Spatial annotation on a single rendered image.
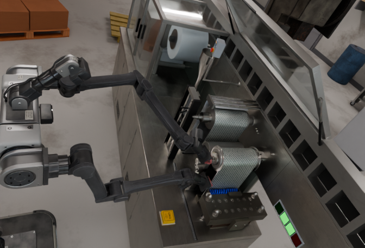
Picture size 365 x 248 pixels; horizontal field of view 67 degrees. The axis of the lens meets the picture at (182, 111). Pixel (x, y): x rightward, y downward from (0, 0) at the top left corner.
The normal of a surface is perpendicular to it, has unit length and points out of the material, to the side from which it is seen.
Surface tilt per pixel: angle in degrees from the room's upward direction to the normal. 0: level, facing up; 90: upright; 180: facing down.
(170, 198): 0
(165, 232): 0
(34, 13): 90
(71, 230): 0
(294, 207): 90
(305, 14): 91
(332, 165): 90
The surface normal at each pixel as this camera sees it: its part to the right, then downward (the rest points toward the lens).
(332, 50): -0.88, 0.02
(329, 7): 0.22, 0.69
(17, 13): 0.61, 0.65
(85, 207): 0.32, -0.73
